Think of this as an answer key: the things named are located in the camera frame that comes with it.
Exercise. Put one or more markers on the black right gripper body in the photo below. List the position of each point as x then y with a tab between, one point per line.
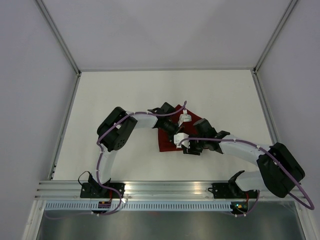
196	147

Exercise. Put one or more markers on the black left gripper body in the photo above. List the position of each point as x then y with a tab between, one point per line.
170	129

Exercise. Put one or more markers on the white slotted cable duct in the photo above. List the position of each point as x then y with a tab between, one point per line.
220	206

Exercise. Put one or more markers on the aluminium left frame post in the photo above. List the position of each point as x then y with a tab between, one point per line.
57	35

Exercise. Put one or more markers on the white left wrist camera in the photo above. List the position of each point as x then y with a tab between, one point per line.
184	117

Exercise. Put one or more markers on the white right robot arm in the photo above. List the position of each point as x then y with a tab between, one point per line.
278	170

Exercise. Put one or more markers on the aluminium right frame post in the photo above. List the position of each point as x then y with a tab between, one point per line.
275	34

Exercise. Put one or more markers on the aluminium frame post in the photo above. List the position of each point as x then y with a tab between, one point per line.
275	34
57	35

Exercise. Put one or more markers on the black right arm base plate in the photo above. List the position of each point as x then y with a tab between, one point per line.
224	190

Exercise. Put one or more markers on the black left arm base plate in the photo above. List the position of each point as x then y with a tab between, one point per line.
98	192

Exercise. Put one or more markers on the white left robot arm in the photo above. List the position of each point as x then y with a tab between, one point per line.
114	132

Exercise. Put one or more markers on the aluminium front rail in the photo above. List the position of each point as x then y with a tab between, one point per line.
133	190

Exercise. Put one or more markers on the dark red cloth napkin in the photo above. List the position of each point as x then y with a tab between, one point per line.
165	142

